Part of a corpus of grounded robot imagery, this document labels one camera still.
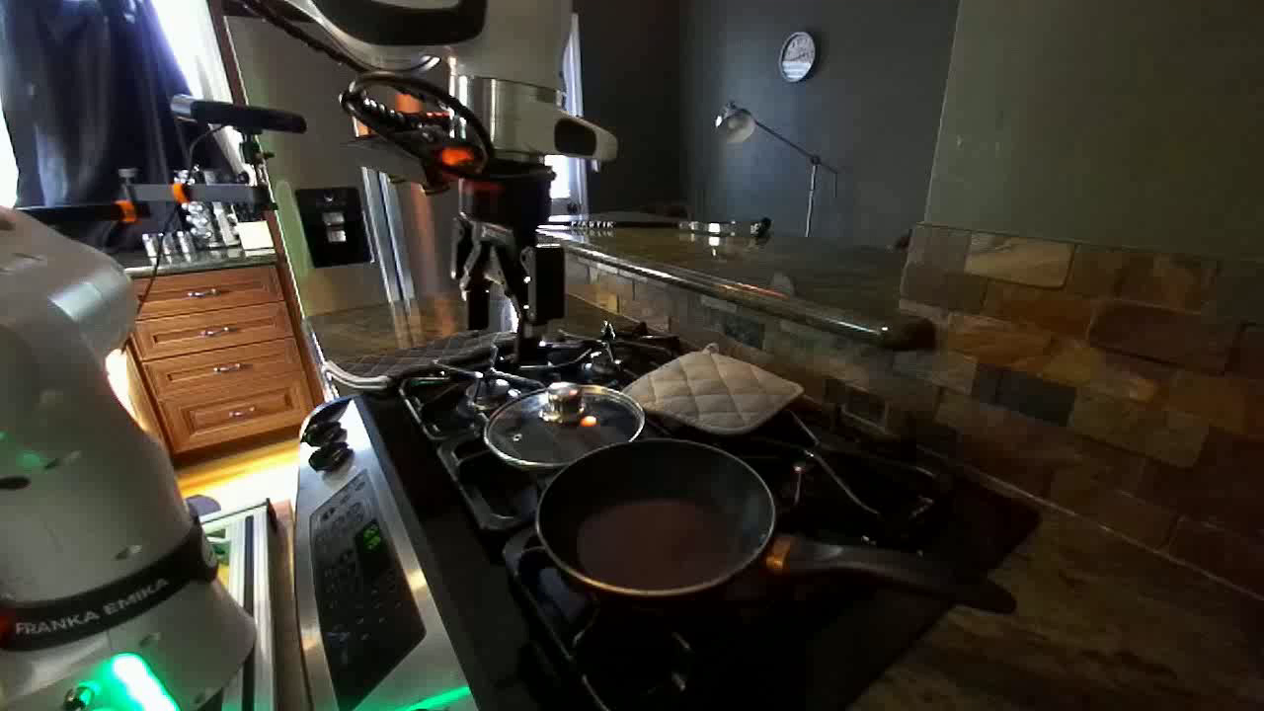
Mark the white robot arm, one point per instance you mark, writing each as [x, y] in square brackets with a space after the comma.
[107, 590]

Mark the glass lid with knob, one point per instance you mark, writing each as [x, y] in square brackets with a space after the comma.
[564, 426]

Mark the wooden drawer cabinet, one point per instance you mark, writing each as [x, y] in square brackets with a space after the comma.
[218, 356]

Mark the black camera on stand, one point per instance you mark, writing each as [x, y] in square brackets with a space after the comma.
[140, 201]

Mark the white quilted pot holder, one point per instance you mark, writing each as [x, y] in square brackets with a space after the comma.
[714, 393]

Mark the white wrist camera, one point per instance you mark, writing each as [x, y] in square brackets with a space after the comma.
[584, 139]

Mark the black gas stove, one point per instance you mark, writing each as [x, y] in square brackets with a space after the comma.
[499, 531]

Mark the round wall clock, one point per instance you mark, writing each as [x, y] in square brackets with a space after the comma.
[800, 58]

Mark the silver desk lamp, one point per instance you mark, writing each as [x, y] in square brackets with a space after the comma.
[739, 123]

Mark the granite raised counter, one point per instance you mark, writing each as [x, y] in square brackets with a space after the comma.
[815, 281]

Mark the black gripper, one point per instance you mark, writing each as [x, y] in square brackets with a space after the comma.
[494, 256]

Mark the black frying pan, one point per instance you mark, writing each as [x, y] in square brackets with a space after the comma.
[684, 518]

